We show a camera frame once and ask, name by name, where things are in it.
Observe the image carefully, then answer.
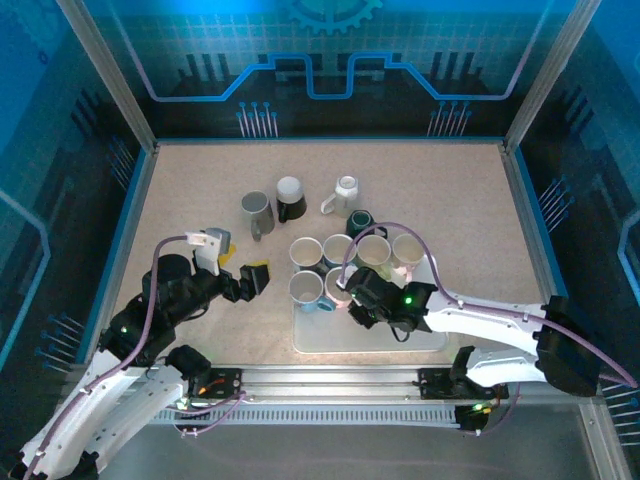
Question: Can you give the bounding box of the yellow-green mug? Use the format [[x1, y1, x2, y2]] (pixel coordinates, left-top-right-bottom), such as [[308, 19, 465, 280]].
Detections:
[[355, 233, 392, 271]]

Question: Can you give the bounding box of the plain light blue mug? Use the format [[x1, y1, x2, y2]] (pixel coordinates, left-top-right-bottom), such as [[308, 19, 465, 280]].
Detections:
[[322, 233, 357, 270]]

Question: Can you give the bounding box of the pale pink mug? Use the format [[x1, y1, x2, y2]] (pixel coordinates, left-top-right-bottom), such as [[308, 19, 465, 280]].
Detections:
[[390, 232, 428, 281]]

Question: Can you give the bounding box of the floral light blue mug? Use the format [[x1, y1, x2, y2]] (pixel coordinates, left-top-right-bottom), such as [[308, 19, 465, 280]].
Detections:
[[288, 269, 335, 315]]

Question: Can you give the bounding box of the dark green mug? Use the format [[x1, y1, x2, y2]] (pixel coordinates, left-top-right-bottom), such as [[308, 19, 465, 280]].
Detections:
[[344, 209, 390, 241]]

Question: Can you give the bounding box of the dark grey mug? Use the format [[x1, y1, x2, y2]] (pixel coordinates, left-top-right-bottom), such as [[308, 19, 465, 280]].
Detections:
[[241, 190, 276, 243]]

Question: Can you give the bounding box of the light grey mug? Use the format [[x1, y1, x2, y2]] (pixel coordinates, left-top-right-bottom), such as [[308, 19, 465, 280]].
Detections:
[[289, 236, 324, 274]]

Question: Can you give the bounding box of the black mug white base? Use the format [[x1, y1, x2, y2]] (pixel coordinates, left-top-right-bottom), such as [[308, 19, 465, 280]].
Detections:
[[275, 176, 308, 224]]

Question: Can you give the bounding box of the white plastic tray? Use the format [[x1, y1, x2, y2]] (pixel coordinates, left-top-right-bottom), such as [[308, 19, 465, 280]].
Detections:
[[292, 251, 450, 355]]

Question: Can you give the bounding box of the black controller board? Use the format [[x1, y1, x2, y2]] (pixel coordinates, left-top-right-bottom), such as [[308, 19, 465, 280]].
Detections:
[[455, 399, 497, 436]]

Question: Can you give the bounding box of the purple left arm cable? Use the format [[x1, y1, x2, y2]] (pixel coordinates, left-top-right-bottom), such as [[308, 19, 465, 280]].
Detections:
[[22, 234, 249, 479]]

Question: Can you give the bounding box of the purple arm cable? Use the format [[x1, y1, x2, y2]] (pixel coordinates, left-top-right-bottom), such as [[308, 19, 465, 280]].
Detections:
[[339, 222, 640, 436], [22, 234, 249, 479]]

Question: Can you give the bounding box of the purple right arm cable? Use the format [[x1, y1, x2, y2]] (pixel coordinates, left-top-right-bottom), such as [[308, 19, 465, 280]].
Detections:
[[339, 222, 640, 436]]

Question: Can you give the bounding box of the aluminium table edge rail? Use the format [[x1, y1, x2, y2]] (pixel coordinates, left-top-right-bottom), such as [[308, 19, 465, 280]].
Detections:
[[501, 142, 589, 365], [74, 142, 161, 365]]

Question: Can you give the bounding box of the wide aluminium mounting rail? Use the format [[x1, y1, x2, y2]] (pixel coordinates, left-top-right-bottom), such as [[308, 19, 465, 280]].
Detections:
[[139, 363, 601, 405]]

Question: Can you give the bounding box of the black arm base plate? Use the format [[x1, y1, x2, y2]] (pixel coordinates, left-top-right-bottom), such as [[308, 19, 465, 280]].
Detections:
[[417, 367, 510, 401], [197, 367, 245, 401]]

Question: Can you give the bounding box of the slotted grey cable duct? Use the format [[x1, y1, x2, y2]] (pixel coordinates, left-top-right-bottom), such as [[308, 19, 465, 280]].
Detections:
[[149, 405, 461, 427]]

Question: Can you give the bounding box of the aluminium frame post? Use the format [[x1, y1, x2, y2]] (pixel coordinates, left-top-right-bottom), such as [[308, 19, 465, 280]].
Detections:
[[502, 0, 605, 151], [53, 0, 160, 151], [578, 399, 635, 480]]

